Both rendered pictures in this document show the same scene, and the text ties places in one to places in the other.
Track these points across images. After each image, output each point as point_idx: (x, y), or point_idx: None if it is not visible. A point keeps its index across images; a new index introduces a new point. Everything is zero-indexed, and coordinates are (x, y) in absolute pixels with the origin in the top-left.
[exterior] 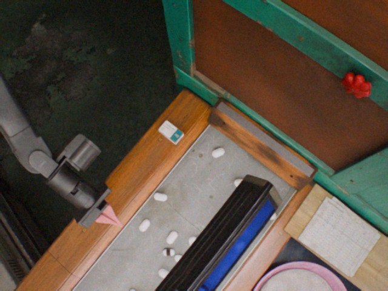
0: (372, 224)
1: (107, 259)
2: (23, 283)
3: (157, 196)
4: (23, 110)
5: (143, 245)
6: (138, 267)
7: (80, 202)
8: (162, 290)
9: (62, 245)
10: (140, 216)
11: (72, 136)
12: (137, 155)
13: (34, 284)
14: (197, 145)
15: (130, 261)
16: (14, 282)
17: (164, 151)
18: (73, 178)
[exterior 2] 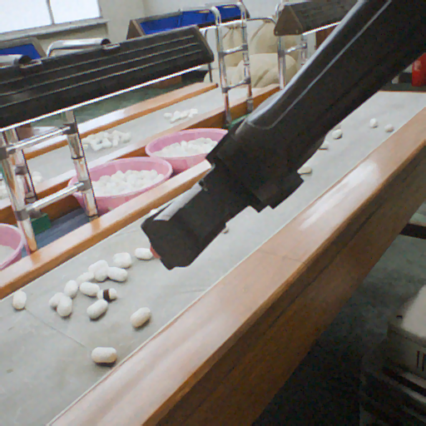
0: None
1: (208, 279)
2: (329, 232)
3: (106, 349)
4: (267, 115)
5: (148, 300)
6: (158, 279)
7: None
8: (48, 89)
9: (279, 271)
10: (149, 331)
11: (200, 219)
12: (136, 408)
13: (312, 234)
14: None
15: (171, 283)
16: (418, 336)
17: (71, 422)
18: (194, 190)
